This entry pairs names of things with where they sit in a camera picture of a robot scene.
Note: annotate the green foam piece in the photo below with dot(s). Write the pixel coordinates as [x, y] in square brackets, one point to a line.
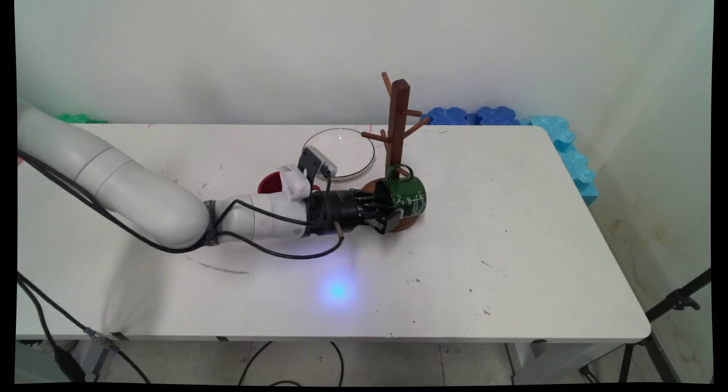
[77, 119]

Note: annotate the light blue foam piece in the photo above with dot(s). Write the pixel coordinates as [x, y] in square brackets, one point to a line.
[551, 130]
[580, 176]

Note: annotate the dark blue foam piece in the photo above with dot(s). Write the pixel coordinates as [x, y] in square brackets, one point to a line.
[449, 116]
[497, 116]

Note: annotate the brown wooden mug tree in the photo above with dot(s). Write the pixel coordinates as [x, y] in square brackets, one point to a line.
[398, 119]

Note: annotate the white plate with black rim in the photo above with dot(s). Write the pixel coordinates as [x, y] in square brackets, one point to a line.
[348, 147]

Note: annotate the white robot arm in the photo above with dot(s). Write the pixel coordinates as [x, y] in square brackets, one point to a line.
[142, 198]

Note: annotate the black tripod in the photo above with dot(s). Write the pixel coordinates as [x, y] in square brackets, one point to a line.
[677, 300]

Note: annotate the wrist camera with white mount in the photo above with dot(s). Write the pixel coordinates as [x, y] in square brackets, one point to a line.
[313, 164]

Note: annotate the white table leg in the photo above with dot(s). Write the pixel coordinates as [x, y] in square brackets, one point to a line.
[91, 366]

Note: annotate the red ceramic mug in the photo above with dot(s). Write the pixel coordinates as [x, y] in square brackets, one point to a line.
[270, 184]

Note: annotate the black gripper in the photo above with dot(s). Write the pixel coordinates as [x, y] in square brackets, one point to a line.
[335, 210]

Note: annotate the green enamel mug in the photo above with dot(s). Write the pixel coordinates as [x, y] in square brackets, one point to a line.
[412, 198]

